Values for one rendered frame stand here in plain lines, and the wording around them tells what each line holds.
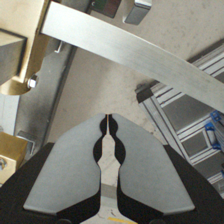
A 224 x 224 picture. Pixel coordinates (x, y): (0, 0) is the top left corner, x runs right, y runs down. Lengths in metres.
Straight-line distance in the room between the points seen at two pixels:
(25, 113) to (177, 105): 0.77
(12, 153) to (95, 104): 0.90
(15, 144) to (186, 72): 0.26
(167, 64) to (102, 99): 0.96
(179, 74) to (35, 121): 0.32
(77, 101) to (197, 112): 0.73
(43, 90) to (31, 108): 0.05
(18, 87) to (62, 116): 1.03
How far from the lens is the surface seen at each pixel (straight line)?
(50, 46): 0.26
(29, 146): 0.41
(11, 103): 0.52
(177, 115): 1.01
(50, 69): 0.35
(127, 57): 0.17
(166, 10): 1.08
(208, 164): 1.39
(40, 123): 0.41
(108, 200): 0.34
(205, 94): 0.21
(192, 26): 1.13
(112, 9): 0.32
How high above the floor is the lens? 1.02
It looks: 62 degrees down
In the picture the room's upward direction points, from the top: 178 degrees clockwise
